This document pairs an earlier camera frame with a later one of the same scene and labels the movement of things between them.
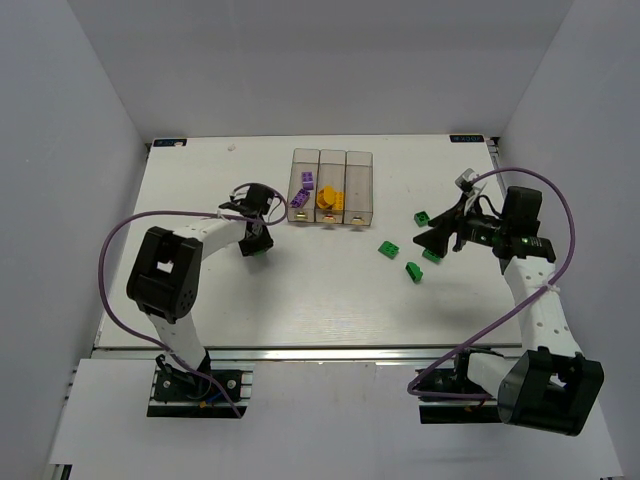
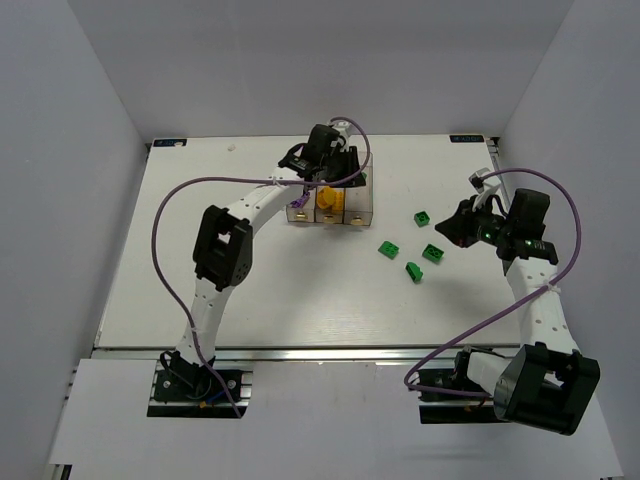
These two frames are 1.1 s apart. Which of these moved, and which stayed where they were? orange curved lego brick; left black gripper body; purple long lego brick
Moved: left black gripper body; orange curved lego brick
Stayed: purple long lego brick
